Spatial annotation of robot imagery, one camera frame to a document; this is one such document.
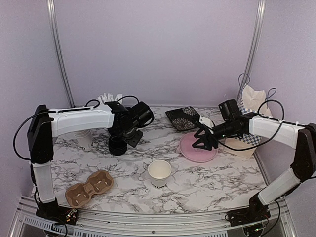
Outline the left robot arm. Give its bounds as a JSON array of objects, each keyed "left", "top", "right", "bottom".
[{"left": 27, "top": 101, "right": 155, "bottom": 220}]

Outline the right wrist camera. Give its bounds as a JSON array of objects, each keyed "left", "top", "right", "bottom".
[{"left": 199, "top": 116, "right": 214, "bottom": 128}]

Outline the black patterned square plate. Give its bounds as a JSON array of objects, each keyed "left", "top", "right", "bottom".
[{"left": 165, "top": 106, "right": 200, "bottom": 131}]

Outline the pink plate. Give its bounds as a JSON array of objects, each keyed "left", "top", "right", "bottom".
[{"left": 178, "top": 132, "right": 218, "bottom": 163}]

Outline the bundle of white wrapped straws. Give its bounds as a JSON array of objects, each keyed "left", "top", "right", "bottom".
[{"left": 97, "top": 93, "right": 123, "bottom": 103}]

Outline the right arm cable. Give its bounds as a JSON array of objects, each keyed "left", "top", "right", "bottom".
[{"left": 217, "top": 99, "right": 287, "bottom": 151}]

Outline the stack of white paper cups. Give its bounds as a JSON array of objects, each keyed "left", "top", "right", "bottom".
[{"left": 74, "top": 129, "right": 93, "bottom": 151}]

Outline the stack of black lids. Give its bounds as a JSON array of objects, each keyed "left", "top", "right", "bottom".
[{"left": 108, "top": 136, "right": 127, "bottom": 156}]

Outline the aluminium post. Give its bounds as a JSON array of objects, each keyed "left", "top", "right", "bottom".
[
  {"left": 46, "top": 0, "right": 75, "bottom": 108},
  {"left": 244, "top": 0, "right": 267, "bottom": 75}
]

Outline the right aluminium post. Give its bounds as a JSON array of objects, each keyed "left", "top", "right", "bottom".
[{"left": 244, "top": 0, "right": 267, "bottom": 75}]

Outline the brown cardboard cup carrier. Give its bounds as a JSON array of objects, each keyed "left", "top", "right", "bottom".
[{"left": 65, "top": 170, "right": 114, "bottom": 208}]

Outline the aluminium front rail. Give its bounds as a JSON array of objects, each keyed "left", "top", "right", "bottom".
[{"left": 8, "top": 197, "right": 297, "bottom": 237}]

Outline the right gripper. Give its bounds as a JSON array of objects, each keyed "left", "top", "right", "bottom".
[{"left": 193, "top": 119, "right": 239, "bottom": 150}]

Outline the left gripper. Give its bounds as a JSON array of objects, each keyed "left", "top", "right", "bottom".
[{"left": 114, "top": 123, "right": 143, "bottom": 147}]

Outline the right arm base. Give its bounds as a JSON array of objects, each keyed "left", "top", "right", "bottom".
[{"left": 225, "top": 207, "right": 271, "bottom": 227}]

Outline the checkered paper bag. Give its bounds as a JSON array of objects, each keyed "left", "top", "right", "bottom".
[{"left": 223, "top": 73, "right": 277, "bottom": 159}]

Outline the left aluminium post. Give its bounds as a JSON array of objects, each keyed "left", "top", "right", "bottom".
[{"left": 46, "top": 0, "right": 75, "bottom": 108}]

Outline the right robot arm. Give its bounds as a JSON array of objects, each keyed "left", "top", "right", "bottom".
[{"left": 193, "top": 99, "right": 316, "bottom": 221}]

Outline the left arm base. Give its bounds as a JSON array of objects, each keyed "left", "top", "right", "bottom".
[{"left": 36, "top": 206, "right": 79, "bottom": 226}]

